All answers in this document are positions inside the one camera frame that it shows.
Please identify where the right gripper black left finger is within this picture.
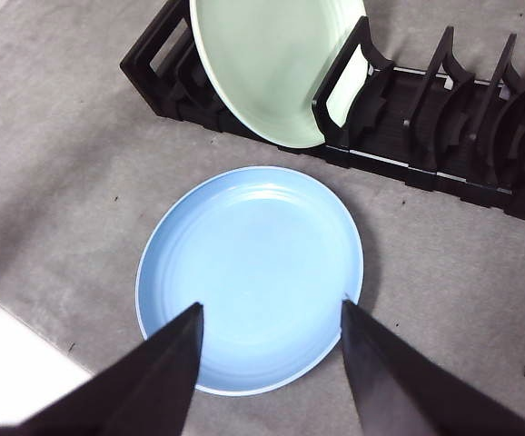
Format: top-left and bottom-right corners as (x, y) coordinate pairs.
(0, 302), (205, 436)

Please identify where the black plate rack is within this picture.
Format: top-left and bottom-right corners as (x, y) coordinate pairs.
(119, 0), (525, 222)

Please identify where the blue plate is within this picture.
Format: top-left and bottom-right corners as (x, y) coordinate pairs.
(134, 165), (365, 396)

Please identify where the pale green plate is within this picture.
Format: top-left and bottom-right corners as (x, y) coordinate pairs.
(188, 0), (369, 150)

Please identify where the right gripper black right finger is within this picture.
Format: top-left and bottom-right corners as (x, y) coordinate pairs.
(341, 298), (525, 436)

